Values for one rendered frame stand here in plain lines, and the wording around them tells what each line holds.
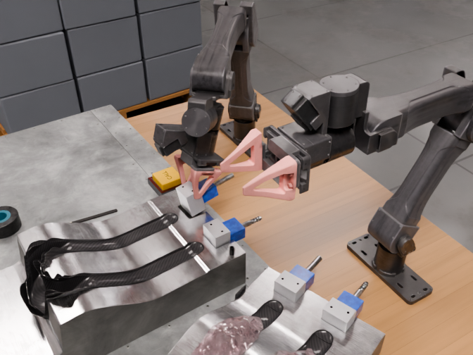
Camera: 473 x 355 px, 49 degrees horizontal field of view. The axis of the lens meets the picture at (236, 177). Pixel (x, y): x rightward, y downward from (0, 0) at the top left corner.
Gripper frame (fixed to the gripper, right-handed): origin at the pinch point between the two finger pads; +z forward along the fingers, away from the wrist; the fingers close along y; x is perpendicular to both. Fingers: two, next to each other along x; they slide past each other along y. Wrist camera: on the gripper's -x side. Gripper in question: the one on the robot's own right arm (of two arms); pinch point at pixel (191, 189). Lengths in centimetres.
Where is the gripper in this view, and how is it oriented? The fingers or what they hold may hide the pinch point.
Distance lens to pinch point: 113.0
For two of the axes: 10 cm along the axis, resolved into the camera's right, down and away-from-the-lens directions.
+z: -2.3, 9.2, 3.3
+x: 8.1, -0.1, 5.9
